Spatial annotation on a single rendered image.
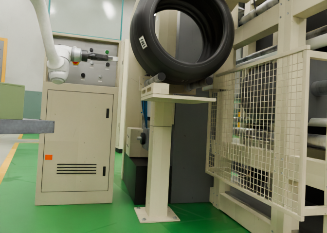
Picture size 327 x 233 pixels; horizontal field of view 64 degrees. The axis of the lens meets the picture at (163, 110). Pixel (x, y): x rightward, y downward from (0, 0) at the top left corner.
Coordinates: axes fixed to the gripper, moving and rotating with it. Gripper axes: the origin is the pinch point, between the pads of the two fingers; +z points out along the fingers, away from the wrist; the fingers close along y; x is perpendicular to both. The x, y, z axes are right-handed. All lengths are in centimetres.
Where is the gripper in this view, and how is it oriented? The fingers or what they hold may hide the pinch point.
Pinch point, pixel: (113, 59)
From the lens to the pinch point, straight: 182.7
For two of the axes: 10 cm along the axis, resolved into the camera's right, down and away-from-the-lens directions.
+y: -2.6, 0.2, 9.7
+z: 9.6, 0.6, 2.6
